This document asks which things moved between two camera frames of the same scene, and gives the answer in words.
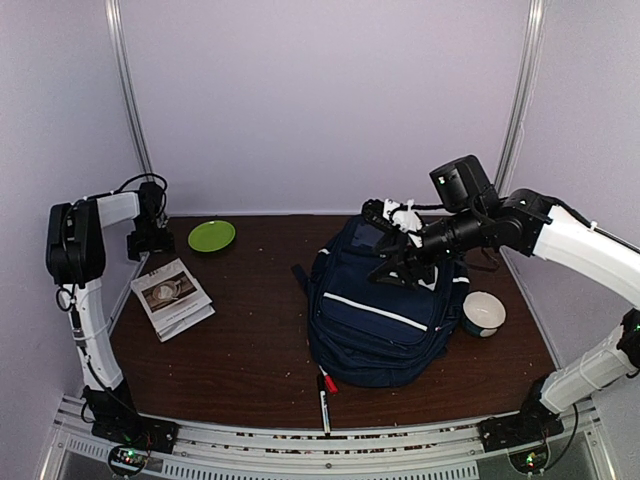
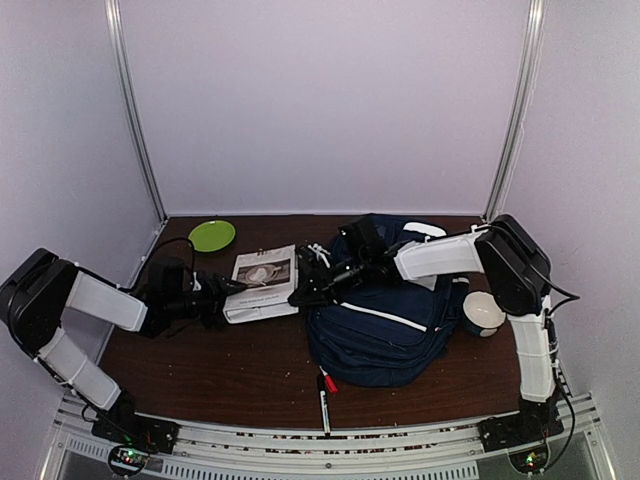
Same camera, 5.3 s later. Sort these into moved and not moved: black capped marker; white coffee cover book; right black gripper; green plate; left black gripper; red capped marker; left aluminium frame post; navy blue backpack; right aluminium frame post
Moved: white coffee cover book; left black gripper; right black gripper
Not moved: left aluminium frame post; right aluminium frame post; navy blue backpack; black capped marker; red capped marker; green plate
